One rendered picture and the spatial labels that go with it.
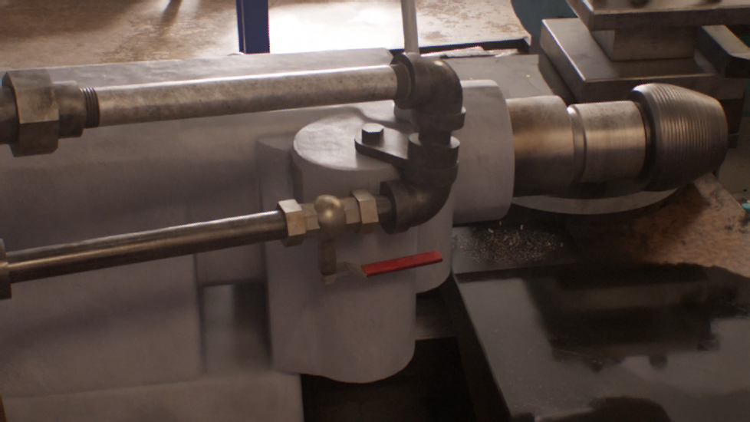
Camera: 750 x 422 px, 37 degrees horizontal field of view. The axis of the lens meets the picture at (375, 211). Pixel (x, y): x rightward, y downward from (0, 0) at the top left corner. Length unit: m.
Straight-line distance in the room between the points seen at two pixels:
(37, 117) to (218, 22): 3.68
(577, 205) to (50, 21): 3.44
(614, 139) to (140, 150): 0.37
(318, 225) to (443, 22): 3.55
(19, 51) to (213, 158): 3.38
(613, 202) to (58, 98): 0.67
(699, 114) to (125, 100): 0.48
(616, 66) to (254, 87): 0.57
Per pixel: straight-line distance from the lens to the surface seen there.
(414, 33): 0.81
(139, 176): 0.80
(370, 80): 0.68
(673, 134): 0.91
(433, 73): 0.70
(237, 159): 0.80
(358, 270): 0.75
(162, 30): 4.23
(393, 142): 0.75
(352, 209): 0.71
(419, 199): 0.73
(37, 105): 0.60
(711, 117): 0.94
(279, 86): 0.66
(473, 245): 1.09
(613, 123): 0.91
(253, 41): 2.71
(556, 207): 1.14
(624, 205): 1.15
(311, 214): 0.71
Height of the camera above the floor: 1.51
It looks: 30 degrees down
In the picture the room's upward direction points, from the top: straight up
